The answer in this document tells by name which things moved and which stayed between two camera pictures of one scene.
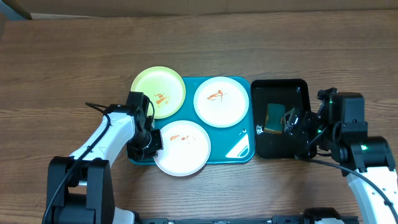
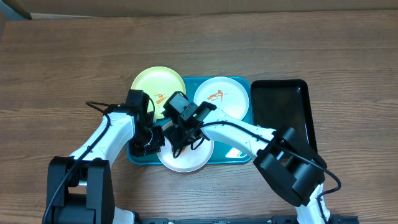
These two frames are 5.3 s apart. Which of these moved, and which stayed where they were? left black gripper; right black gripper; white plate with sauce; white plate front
Moved: right black gripper
Stayed: white plate with sauce; left black gripper; white plate front
